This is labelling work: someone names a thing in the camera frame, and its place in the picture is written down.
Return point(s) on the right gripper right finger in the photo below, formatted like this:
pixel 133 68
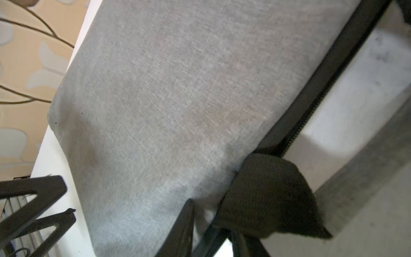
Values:
pixel 244 246

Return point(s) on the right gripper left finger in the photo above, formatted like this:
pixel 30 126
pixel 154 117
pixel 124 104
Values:
pixel 179 242

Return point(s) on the grey laptop bag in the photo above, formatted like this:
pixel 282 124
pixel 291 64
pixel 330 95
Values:
pixel 164 100
pixel 342 197

